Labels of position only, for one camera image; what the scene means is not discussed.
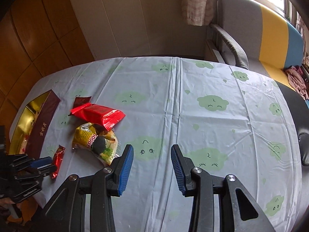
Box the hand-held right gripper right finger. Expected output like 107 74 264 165
170 144 276 232

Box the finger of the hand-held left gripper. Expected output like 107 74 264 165
14 165 58 182
7 153 53 169

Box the red printed snack packet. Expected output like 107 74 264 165
50 145 66 179

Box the gold metal tin box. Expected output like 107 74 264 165
10 89 61 159

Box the black chair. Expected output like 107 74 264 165
275 81 309 166

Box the cloud print tablecloth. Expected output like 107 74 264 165
11 55 305 232

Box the pink cloth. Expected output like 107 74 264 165
284 65 309 101

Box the glossy red snack packet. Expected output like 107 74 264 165
70 103 126 131

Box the dark maroon snack packet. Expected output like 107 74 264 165
68 96 92 116

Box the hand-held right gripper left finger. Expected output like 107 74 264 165
36 144 134 232

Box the grey yellow blue sofa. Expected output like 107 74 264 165
205 0 309 102

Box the pale yellow snack packet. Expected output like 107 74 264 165
97 129 119 166

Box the pink striped curtain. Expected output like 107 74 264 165
181 0 215 27

